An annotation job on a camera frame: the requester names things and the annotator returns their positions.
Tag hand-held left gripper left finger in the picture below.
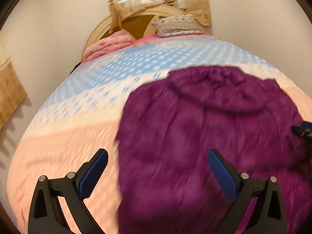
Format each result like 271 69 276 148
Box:
27 148 109 234

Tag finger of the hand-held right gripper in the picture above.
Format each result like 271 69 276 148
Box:
292 121 312 140

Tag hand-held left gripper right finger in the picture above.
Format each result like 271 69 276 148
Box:
207 149 288 234

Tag purple hooded puffer jacket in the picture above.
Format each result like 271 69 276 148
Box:
114 66 312 234

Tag polka dot bedsheet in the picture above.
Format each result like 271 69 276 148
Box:
6 34 312 234

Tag beige floral side curtain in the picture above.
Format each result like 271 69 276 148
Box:
0 38 27 132

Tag pink folded blanket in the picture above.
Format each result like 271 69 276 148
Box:
82 30 134 61

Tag cream wooden headboard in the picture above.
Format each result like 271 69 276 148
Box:
82 4 188 61

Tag striped pillow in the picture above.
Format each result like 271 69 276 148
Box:
151 14 203 38

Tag beige floral window curtain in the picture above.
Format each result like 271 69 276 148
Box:
104 0 212 33

